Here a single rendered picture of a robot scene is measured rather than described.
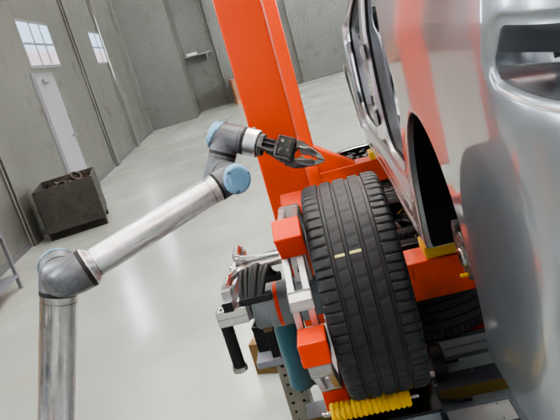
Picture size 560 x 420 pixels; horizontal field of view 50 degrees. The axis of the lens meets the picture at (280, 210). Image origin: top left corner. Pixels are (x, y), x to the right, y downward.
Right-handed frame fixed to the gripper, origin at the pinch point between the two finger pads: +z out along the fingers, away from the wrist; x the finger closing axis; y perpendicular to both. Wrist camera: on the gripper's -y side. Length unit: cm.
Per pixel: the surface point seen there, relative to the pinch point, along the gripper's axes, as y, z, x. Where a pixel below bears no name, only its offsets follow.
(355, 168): -225, -4, 45
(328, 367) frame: 21, 19, -59
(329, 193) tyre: 20.6, 7.6, -12.9
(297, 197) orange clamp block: -7.9, -5.4, -12.4
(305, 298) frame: 29, 9, -43
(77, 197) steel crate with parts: -516, -353, -14
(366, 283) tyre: 33, 24, -35
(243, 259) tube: 3.9, -14.7, -36.9
